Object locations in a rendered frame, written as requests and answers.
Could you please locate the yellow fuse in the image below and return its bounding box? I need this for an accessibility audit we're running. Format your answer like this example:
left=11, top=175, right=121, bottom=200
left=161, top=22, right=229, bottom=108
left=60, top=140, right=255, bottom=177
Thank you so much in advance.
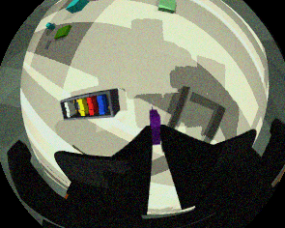
left=77, top=96, right=89, bottom=117

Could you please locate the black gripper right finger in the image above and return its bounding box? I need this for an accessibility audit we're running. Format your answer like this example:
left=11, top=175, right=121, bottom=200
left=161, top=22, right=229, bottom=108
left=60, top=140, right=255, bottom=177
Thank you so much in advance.
left=160, top=125, right=256, bottom=211

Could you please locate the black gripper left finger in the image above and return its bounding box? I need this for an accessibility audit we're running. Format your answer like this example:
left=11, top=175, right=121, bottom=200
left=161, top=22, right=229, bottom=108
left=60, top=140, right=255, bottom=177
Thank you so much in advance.
left=55, top=126, right=153, bottom=215

